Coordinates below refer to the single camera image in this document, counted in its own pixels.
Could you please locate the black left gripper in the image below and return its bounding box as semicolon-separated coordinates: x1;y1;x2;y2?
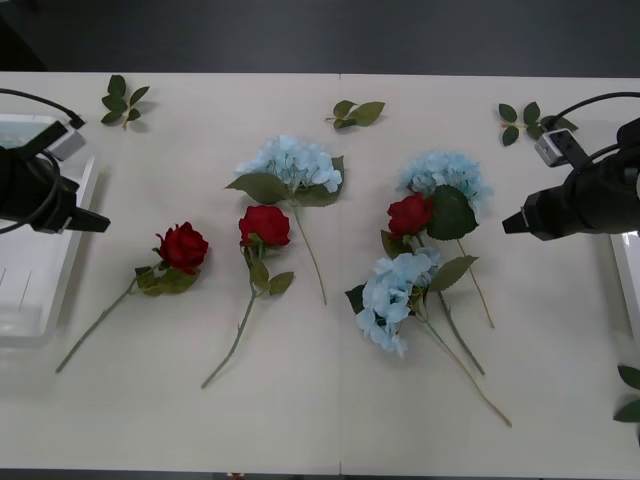
33;163;111;236

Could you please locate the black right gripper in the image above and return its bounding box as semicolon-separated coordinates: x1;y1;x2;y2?
501;183;582;243

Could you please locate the pale blue flower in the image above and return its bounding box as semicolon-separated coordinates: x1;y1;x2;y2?
224;133;347;306
344;246;513;428
396;148;496;330

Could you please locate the red rose with bent stem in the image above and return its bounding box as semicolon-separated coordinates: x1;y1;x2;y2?
54;221;211;374

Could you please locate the red rose with thick stem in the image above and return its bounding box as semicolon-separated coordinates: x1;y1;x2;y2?
379;193;486;377

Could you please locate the red rose with long stem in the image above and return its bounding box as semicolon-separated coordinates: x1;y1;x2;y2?
200;203;296;390

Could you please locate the loose green leaf twig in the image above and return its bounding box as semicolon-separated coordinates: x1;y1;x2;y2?
613;363;640;424
100;74;152;132
497;101;580;148

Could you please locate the shallow white box with slots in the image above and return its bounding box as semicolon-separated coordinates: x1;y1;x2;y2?
609;230;640;341

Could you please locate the pale blue flower, long stem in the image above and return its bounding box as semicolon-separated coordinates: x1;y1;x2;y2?
344;246;513;428

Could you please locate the loose twig with large leaf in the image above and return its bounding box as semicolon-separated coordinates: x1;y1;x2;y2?
324;99;387;131

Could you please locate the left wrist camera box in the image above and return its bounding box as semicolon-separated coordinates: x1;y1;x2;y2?
43;119;87;162

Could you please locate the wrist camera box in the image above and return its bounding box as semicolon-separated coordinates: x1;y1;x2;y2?
533;127;582;169
43;119;87;162

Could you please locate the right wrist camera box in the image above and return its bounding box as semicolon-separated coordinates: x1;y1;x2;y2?
533;127;582;169

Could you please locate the black left camera cable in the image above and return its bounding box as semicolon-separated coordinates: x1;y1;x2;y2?
0;88;85;234

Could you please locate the black camera cable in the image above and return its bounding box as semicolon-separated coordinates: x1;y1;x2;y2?
549;91;640;174
0;88;85;234

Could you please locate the black right camera cable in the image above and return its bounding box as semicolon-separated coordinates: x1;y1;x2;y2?
549;91;640;174

